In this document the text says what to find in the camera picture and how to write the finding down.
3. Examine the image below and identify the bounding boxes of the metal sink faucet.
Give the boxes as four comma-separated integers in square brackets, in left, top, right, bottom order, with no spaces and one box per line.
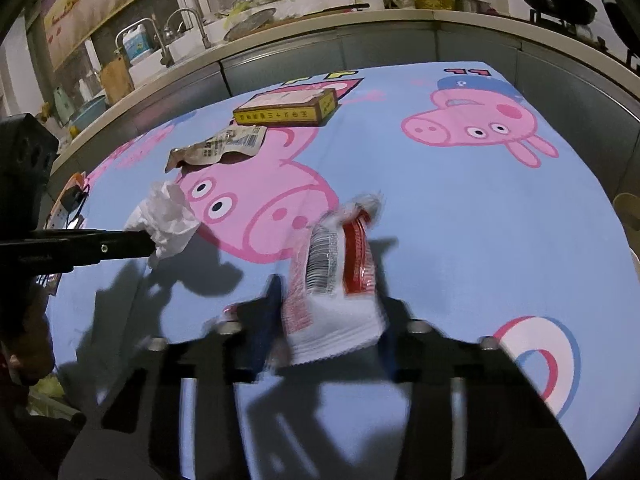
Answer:
[162,7,213,68]

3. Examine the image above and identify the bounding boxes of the wall poster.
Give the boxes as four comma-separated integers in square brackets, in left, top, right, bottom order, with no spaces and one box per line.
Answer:
[40,0,183,68]

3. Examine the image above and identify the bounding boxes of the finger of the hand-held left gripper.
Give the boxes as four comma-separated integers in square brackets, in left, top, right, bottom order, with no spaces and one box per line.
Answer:
[30,229,156,273]

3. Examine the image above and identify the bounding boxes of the white red snack packet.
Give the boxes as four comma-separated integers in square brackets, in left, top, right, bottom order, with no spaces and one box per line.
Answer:
[280,192,391,366]

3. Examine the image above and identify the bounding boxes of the blue label detergent jug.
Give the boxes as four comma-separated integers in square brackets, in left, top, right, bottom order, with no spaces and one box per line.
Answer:
[115,19,161,66]

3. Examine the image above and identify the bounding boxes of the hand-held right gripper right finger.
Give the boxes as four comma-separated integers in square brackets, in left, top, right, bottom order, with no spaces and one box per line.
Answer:
[377,295,588,480]

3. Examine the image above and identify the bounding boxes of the white ceramic sink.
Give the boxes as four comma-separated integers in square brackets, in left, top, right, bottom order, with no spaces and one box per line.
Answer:
[130,35,226,86]

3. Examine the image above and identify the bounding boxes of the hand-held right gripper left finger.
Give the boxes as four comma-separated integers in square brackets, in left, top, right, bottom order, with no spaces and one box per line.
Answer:
[62,275,286,480]

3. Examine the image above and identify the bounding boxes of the person's left forearm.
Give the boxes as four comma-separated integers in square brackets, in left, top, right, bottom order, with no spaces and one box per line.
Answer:
[0,280,56,386]

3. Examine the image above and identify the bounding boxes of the blue plastic basin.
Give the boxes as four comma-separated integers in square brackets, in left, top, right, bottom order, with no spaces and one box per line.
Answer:
[70,95,108,131]

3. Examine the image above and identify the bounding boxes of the round grey lid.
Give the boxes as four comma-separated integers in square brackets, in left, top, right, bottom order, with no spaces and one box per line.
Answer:
[222,7,276,42]

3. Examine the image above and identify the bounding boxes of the orange white power strip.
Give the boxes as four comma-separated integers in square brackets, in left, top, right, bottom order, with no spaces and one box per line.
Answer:
[35,172,90,295]

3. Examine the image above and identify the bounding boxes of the wooden cutting board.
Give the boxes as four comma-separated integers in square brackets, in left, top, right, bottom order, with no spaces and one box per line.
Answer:
[99,55,135,106]

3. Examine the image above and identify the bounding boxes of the white tissue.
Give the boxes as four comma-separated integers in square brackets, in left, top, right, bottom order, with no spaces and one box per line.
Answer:
[124,180,201,268]

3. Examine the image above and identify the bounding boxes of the black frying pan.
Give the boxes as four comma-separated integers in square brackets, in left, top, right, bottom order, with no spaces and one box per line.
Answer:
[602,0,640,56]

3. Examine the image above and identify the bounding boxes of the black power plug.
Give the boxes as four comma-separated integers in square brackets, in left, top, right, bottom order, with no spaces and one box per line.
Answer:
[60,185,88,216]

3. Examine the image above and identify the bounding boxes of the blue cartoon printed blanket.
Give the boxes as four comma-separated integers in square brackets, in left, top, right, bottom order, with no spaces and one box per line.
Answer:
[37,60,633,480]

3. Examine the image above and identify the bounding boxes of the silver foil wrapper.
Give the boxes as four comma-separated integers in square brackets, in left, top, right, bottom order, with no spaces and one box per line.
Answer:
[165,125,268,173]

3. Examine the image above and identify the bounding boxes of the yellow cardboard box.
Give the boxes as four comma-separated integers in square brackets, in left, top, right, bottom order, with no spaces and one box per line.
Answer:
[232,87,338,128]

